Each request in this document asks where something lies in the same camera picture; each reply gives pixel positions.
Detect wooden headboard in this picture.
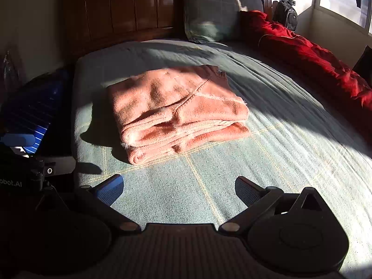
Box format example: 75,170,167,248
62,0,273,61

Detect blue ribbed suitcase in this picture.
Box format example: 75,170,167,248
0,69,72,155

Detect clear plastic bag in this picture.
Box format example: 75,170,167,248
0,46,27,93

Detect orange knit sweater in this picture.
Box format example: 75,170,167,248
107,65,251,165

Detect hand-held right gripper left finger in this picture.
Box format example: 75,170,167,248
35,174,142,234

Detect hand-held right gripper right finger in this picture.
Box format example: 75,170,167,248
218,176,324,234

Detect red duvet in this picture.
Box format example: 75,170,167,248
240,10,372,111

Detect dark chair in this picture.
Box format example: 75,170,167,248
352,45,372,80

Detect grey backpack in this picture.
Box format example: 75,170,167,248
273,0,299,32

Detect grey plaid pillow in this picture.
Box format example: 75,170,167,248
179,0,263,43

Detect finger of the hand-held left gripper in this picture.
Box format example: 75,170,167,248
43,156,76,177
0,134,36,147

